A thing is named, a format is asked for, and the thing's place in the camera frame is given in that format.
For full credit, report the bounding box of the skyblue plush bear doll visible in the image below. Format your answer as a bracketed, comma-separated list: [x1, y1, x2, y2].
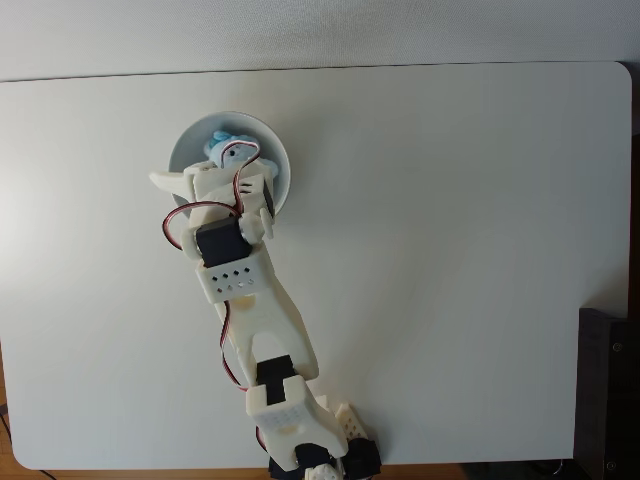
[202, 130, 279, 174]

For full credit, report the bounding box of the white ceramic bowl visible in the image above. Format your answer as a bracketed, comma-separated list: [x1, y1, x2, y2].
[167, 110, 292, 236]

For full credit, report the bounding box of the dark wooden furniture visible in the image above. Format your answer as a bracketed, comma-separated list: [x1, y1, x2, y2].
[573, 308, 640, 480]

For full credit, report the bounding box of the thin black cable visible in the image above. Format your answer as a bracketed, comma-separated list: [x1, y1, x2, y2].
[0, 399, 14, 446]

